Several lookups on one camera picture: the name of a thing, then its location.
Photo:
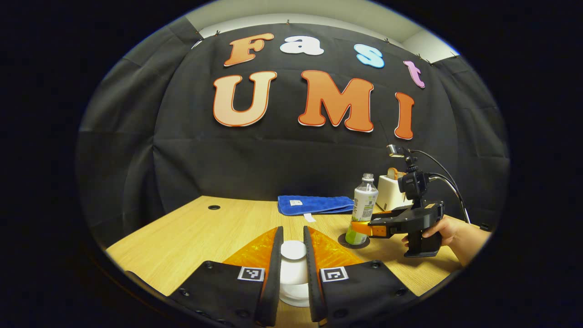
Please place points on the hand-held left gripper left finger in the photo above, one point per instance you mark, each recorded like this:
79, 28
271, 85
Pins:
275, 282

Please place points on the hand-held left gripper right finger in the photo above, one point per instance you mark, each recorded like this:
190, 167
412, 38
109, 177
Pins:
312, 282

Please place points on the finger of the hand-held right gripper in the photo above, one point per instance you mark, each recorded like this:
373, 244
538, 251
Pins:
387, 227
396, 211

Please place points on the white teacup lid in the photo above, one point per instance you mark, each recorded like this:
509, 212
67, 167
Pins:
294, 273

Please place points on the clear water bottle white label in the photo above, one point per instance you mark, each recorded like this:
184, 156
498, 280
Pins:
364, 200

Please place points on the brown round coaster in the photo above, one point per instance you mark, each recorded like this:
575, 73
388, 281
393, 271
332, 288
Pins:
355, 247

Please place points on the white toaster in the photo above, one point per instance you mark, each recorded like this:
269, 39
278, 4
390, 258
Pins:
387, 196

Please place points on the toast slice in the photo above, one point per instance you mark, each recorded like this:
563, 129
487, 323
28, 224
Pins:
392, 173

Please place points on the blue towel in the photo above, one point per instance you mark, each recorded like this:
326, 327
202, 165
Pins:
319, 205

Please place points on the black backdrop cloth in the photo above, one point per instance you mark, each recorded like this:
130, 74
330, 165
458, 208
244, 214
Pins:
273, 164

